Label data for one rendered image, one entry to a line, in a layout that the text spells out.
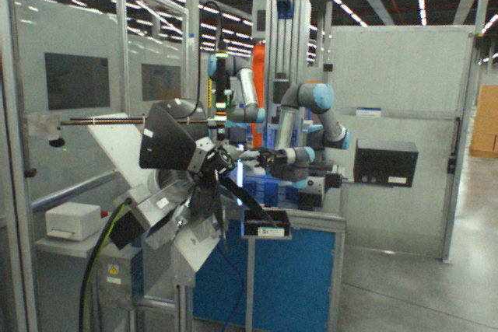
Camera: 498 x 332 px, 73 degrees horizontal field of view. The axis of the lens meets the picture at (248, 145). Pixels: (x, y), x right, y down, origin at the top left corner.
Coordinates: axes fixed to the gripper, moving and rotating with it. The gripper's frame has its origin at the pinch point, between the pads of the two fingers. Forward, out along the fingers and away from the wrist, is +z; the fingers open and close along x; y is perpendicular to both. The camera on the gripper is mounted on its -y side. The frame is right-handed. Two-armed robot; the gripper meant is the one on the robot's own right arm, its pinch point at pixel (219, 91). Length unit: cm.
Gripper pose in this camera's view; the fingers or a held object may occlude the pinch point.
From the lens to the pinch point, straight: 136.1
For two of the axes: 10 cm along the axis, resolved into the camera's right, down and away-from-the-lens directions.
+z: -0.6, 1.7, -9.8
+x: -10.0, -0.4, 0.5
